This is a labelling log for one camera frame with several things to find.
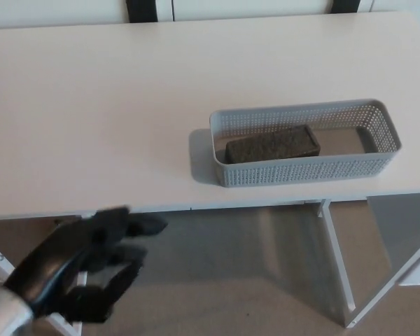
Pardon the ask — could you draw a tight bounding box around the white cabinet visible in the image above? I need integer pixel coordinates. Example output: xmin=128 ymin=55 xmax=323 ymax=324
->
xmin=0 ymin=0 xmax=420 ymax=213

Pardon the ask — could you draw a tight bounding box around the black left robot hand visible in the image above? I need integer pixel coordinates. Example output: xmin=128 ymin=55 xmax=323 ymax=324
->
xmin=3 ymin=205 xmax=169 ymax=325

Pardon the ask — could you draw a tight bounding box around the grey perforated plastic basket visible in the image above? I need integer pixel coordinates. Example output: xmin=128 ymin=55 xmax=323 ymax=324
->
xmin=208 ymin=98 xmax=403 ymax=189

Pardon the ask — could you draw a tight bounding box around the white desk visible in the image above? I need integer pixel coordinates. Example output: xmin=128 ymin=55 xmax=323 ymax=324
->
xmin=0 ymin=10 xmax=420 ymax=336

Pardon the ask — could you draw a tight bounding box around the dark felt whiteboard eraser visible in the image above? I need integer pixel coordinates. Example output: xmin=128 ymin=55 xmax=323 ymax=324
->
xmin=224 ymin=123 xmax=321 ymax=165

